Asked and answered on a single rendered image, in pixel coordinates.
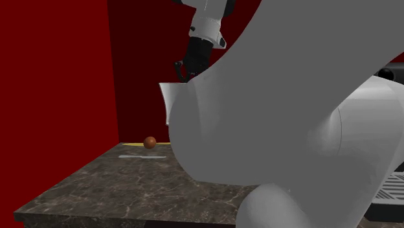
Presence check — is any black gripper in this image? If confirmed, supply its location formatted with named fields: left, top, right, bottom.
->
left=174, top=36, right=214, bottom=84

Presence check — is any white curved container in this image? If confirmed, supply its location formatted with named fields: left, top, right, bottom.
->
left=158, top=82, right=190, bottom=126

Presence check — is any brown ball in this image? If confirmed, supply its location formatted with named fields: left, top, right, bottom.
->
left=143, top=136, right=157, bottom=150

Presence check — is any grey knife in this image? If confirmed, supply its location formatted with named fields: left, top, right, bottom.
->
left=118, top=154, right=168, bottom=159

